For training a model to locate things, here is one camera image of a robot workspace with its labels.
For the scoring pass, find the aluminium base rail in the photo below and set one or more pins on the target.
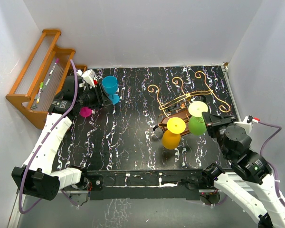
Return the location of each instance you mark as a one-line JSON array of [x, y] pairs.
[[158, 184]]

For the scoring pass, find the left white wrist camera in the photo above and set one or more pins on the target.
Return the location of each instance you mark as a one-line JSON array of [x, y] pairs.
[[88, 76]]

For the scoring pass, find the purple capped marker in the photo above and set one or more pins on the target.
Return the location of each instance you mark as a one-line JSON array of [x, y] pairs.
[[52, 69]]

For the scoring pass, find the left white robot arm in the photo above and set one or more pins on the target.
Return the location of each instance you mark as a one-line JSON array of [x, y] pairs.
[[50, 140]]

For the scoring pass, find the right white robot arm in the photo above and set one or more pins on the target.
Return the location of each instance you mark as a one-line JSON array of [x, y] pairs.
[[249, 171]]

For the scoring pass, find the orange yellow wine glass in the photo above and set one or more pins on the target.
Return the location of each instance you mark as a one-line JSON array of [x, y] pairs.
[[172, 136]]

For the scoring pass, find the wooden tiered shelf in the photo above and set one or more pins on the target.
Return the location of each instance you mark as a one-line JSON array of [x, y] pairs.
[[24, 92]]

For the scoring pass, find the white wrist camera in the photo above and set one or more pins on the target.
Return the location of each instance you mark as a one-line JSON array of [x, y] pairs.
[[247, 123], [88, 76]]

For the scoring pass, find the green capped marker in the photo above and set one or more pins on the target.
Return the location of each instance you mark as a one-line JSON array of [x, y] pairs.
[[39, 92]]

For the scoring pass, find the blue wine glass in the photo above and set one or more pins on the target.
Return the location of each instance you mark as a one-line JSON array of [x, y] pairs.
[[110, 86]]

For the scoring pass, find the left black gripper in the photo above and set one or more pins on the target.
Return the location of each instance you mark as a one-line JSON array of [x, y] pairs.
[[104, 99]]

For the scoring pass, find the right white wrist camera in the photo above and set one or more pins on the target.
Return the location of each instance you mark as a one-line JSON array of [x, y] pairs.
[[247, 123]]

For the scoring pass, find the gold wire wine glass rack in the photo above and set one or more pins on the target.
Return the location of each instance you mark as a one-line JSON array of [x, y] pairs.
[[182, 115]]

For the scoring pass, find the green wine glass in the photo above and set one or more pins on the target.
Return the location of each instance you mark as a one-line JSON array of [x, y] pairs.
[[196, 121]]

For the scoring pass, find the magenta wine glass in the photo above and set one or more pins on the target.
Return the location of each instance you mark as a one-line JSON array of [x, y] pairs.
[[85, 112]]

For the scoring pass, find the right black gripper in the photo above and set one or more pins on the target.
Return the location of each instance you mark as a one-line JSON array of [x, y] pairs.
[[213, 121]]

